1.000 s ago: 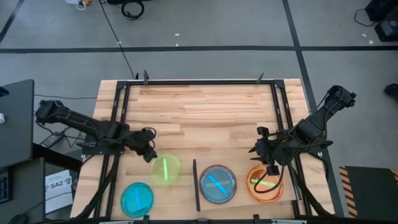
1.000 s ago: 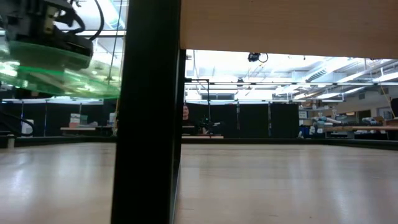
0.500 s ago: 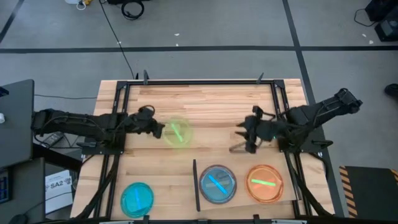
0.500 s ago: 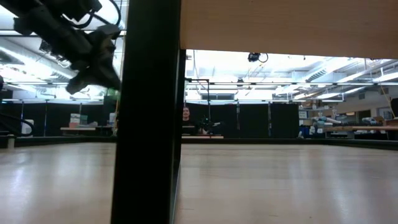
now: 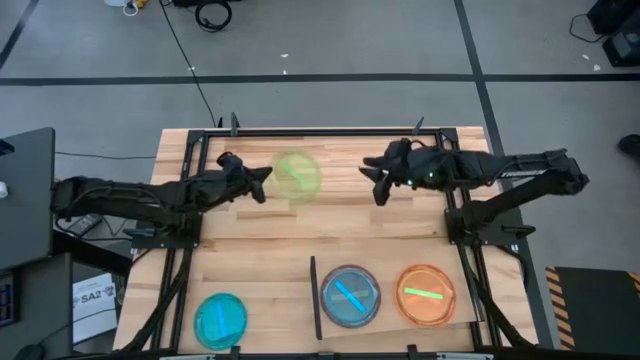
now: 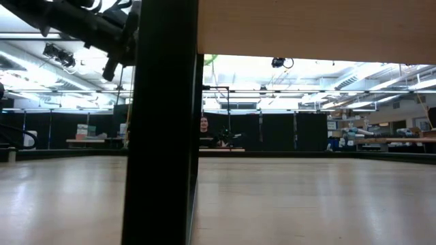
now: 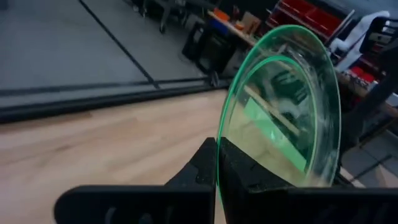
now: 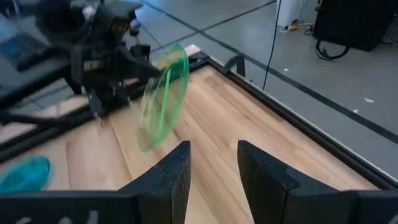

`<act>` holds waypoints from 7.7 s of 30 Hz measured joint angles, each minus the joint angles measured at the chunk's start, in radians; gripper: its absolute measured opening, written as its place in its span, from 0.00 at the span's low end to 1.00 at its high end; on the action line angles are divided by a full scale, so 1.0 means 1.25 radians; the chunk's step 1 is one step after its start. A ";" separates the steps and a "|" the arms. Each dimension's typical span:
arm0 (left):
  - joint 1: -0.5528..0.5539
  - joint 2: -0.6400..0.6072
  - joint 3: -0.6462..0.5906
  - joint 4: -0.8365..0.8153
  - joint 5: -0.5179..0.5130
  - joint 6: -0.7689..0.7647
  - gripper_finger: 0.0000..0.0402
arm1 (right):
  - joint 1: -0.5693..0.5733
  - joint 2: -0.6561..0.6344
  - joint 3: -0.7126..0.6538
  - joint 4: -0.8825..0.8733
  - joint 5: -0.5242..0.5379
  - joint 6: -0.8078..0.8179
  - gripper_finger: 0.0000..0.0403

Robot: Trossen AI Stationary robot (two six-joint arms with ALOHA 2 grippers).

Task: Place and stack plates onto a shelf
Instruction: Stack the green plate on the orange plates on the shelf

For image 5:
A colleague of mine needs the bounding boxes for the black backlit keyboard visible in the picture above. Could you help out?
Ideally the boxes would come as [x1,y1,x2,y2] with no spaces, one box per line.
[0,269,22,329]

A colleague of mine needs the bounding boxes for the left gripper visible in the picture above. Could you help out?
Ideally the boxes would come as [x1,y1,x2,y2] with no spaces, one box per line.
[197,164,274,204]

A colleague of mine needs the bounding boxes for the coiled black cable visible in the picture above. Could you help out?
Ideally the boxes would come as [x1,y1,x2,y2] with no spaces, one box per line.
[193,0,234,34]

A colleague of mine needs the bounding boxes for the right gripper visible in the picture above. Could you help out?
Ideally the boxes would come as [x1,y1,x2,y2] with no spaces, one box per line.
[358,149,454,206]

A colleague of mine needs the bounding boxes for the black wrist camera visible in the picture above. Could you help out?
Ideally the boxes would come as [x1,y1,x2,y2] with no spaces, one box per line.
[385,137,416,159]
[215,151,245,174]

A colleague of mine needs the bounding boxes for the thin black cable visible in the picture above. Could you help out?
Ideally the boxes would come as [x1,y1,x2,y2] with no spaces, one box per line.
[158,0,220,129]

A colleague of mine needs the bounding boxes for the black platform with hazard stripes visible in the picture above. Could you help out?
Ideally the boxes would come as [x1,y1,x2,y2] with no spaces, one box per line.
[543,265,640,352]

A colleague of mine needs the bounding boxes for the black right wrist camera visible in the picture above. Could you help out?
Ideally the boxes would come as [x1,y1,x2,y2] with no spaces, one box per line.
[385,137,416,159]

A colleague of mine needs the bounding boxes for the orange translucent plastic plate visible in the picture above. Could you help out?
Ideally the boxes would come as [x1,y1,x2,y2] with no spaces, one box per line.
[319,264,383,330]
[395,262,460,330]

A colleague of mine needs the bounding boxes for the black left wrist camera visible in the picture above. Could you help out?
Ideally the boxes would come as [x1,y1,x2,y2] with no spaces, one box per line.
[215,151,245,174]

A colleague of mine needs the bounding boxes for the black equipment case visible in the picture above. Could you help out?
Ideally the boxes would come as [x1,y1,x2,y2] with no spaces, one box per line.
[601,19,640,69]
[586,0,640,36]

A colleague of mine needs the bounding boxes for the black aluminium table frame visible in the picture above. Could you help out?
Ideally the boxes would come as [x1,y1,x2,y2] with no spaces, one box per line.
[149,127,506,360]

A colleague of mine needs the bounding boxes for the black desk beam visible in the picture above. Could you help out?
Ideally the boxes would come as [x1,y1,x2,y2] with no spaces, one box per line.
[52,228,135,277]

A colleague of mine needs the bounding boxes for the white printed label sheet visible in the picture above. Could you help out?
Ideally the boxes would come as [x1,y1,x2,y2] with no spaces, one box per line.
[71,272,119,346]

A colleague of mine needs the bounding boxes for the black floor cable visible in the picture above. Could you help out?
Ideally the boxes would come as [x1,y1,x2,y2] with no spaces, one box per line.
[53,150,158,162]

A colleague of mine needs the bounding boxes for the black handheld controller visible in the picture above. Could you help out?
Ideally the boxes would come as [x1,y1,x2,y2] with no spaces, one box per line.
[63,214,105,239]

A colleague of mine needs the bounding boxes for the pink translucent plastic plate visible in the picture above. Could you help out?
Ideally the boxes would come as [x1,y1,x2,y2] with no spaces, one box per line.
[396,263,460,329]

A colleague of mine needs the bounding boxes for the black rounded floor object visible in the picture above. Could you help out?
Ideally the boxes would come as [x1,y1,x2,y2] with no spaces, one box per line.
[617,133,640,157]

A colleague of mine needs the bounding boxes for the black computer mouse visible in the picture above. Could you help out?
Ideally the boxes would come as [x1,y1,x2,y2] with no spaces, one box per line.
[12,342,47,360]

